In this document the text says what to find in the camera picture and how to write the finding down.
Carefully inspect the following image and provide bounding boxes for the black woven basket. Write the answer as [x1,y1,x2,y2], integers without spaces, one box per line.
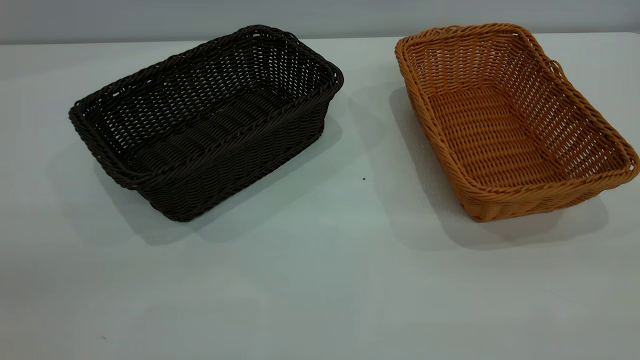
[68,24,345,223]

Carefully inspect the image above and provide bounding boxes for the orange woven basket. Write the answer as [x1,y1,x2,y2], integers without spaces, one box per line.
[395,22,640,224]

